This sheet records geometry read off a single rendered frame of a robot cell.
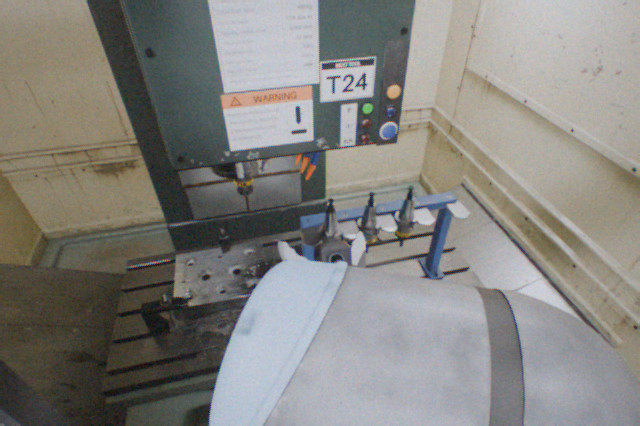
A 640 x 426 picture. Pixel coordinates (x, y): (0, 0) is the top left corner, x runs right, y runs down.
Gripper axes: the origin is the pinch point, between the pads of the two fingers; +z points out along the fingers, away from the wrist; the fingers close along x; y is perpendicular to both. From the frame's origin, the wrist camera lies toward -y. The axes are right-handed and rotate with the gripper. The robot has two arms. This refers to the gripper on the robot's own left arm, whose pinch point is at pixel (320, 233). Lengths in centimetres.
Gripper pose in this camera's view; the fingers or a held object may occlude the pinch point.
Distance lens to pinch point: 69.6
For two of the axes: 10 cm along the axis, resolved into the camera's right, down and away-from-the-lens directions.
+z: -1.6, -6.3, 7.6
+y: 0.1, 7.6, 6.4
